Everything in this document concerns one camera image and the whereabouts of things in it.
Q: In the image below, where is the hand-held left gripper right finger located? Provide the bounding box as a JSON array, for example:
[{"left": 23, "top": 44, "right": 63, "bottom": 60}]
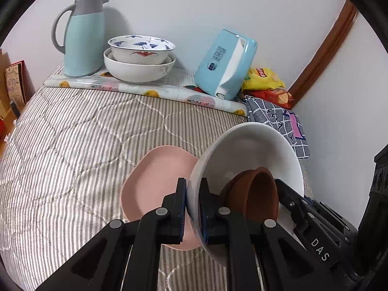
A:
[{"left": 198, "top": 177, "right": 344, "bottom": 291}]

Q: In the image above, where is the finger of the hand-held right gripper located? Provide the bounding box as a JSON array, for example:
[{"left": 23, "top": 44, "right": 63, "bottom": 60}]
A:
[{"left": 274, "top": 178, "right": 317, "bottom": 229}]

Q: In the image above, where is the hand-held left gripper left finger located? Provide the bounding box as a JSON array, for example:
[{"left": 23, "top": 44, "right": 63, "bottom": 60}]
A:
[{"left": 36, "top": 177, "right": 187, "bottom": 291}]

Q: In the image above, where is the brown bowl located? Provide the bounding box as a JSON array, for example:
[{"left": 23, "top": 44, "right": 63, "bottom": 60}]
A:
[{"left": 220, "top": 167, "right": 279, "bottom": 222}]

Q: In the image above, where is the pink plate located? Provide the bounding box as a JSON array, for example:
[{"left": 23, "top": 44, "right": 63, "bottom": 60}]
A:
[{"left": 121, "top": 145, "right": 202, "bottom": 251}]

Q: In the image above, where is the plain white bowl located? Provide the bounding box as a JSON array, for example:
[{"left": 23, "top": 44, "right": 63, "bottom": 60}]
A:
[{"left": 186, "top": 122, "right": 304, "bottom": 265}]

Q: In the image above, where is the grey checked cloth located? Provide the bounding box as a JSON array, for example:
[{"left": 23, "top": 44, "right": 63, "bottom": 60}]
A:
[{"left": 245, "top": 95, "right": 310, "bottom": 160}]

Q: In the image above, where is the red chip bag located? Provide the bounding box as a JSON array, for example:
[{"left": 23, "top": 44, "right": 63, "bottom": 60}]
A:
[{"left": 242, "top": 88, "right": 295, "bottom": 110}]

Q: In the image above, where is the yellow chip bag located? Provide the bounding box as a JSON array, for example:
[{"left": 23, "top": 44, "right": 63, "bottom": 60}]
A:
[{"left": 242, "top": 67, "right": 286, "bottom": 91}]

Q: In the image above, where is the fruit print plastic mat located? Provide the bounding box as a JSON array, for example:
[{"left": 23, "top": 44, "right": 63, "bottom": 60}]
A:
[{"left": 44, "top": 64, "right": 248, "bottom": 116}]

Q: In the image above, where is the striped quilt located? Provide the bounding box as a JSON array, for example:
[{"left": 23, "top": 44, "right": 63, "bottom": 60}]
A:
[{"left": 0, "top": 86, "right": 313, "bottom": 291}]

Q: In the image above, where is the light blue tissue box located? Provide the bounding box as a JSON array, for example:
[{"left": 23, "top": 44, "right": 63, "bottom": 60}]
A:
[{"left": 194, "top": 28, "right": 258, "bottom": 101}]

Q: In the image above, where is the large grey patterned white bowl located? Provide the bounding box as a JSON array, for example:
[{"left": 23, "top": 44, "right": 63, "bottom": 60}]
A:
[{"left": 103, "top": 48, "right": 177, "bottom": 85}]

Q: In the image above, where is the blue red patterned bowl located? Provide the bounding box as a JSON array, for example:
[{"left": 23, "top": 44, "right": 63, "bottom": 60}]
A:
[{"left": 107, "top": 35, "right": 176, "bottom": 66}]

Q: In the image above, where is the light blue thermos jug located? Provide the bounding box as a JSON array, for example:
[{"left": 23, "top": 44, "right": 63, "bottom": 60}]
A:
[{"left": 51, "top": 0, "right": 110, "bottom": 78}]

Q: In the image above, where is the patterned red box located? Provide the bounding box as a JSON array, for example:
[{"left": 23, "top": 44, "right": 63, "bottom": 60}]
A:
[{"left": 4, "top": 61, "right": 34, "bottom": 107}]

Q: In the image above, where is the wooden door frame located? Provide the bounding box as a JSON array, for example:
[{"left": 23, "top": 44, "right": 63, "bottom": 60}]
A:
[{"left": 286, "top": 0, "right": 359, "bottom": 110}]

